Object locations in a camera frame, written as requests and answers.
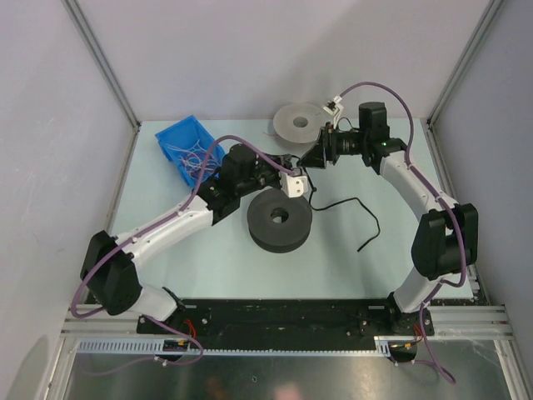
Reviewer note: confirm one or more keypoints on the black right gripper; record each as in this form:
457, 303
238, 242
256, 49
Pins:
326, 150

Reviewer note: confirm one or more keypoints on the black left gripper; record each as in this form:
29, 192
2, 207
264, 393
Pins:
285, 161

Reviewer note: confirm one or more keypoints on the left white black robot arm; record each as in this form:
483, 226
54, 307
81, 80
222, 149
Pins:
111, 268

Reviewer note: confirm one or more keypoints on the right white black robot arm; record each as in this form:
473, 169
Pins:
446, 239

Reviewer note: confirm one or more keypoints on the white perforated filament spool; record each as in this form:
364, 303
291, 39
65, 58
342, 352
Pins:
296, 126

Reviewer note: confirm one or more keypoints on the black filament spool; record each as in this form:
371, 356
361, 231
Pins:
278, 223

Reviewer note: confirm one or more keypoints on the blue plastic bin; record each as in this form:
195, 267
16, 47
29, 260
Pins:
185, 145

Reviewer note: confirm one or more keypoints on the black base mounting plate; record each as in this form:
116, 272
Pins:
311, 324

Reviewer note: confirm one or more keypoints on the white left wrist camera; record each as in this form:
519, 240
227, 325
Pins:
294, 184

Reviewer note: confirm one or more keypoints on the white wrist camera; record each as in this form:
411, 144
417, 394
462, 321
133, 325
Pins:
294, 184
335, 109

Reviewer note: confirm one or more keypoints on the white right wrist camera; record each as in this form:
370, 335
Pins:
335, 109

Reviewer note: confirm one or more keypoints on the aluminium frame post right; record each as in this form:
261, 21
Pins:
474, 44

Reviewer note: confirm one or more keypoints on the aluminium frame post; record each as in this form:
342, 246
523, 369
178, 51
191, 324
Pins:
98, 55
474, 44

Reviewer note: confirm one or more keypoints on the grey slotted cable duct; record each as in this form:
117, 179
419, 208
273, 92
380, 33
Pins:
162, 346

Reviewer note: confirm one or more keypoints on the aluminium frame post left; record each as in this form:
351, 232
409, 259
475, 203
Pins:
98, 55

